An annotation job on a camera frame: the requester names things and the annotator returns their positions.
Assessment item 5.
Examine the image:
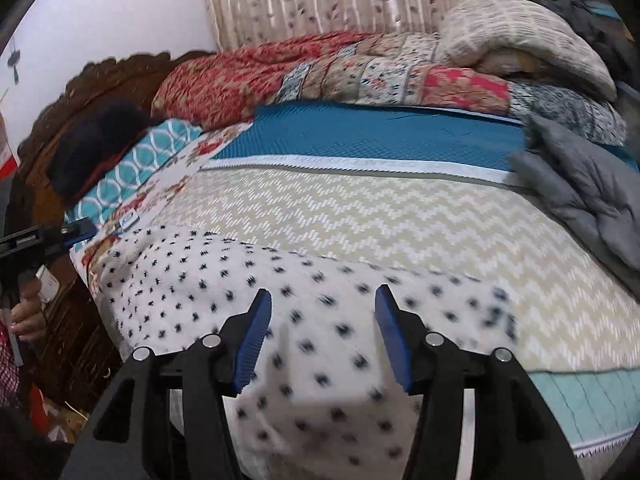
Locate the grey puffer jacket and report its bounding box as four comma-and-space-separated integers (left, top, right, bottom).
507, 112, 640, 306

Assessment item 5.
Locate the cream knitted blanket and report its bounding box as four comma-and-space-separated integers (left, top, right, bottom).
437, 0, 618, 103

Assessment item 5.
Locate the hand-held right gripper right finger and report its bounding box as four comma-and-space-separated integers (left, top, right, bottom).
375, 284, 586, 480

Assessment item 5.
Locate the carved wooden headboard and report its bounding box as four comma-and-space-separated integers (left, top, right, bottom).
10, 50, 211, 411

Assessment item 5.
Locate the dark wall ornament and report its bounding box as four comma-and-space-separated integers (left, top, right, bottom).
6, 47, 25, 86

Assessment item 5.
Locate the person's left hand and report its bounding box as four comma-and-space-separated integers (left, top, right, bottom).
10, 285, 49, 342

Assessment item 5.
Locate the dark jacket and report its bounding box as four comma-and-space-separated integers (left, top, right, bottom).
505, 0, 640, 86

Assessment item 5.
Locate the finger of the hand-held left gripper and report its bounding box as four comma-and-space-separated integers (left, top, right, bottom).
42, 217, 98, 253

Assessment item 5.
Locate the striped patchwork bedspread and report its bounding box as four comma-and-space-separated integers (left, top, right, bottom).
65, 105, 640, 480

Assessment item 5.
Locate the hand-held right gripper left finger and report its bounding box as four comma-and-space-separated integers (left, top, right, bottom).
60, 287, 273, 480

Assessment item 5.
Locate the white black-patterned fleece garment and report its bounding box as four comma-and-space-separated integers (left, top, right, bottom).
85, 225, 521, 480

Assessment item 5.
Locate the red patchwork quilt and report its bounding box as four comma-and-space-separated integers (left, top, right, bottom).
150, 30, 628, 146

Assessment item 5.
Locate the person's left forearm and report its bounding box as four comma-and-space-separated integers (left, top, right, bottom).
0, 327, 23, 406

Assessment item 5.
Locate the teal ring-patterned pillow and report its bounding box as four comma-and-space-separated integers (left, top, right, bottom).
65, 119, 203, 226

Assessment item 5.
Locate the black furry cushion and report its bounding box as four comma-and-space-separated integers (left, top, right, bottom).
47, 99, 158, 198

